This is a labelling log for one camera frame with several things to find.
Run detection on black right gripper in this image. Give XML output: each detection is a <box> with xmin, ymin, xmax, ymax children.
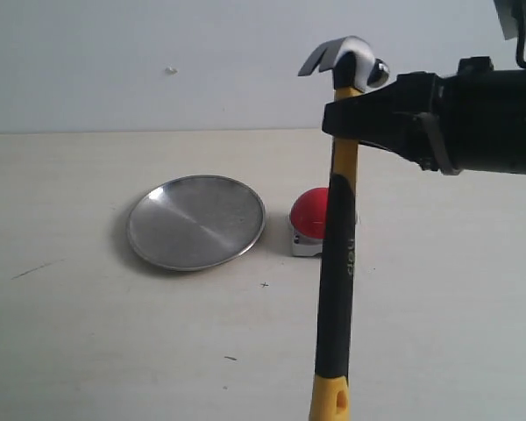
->
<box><xmin>322</xmin><ymin>72</ymin><xmax>454</xmax><ymax>175</ymax></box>

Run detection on yellow black claw hammer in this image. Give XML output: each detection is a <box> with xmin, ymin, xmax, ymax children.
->
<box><xmin>298</xmin><ymin>35</ymin><xmax>389</xmax><ymax>420</ymax></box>

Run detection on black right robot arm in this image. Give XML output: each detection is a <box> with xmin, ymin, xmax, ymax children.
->
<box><xmin>322</xmin><ymin>56</ymin><xmax>526</xmax><ymax>175</ymax></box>

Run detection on red dome push button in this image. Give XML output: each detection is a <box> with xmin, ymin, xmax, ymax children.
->
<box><xmin>288</xmin><ymin>187</ymin><xmax>359</xmax><ymax>259</ymax></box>

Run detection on round stainless steel plate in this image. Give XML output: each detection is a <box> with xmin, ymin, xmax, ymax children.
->
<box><xmin>125</xmin><ymin>175</ymin><xmax>267</xmax><ymax>272</ymax></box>

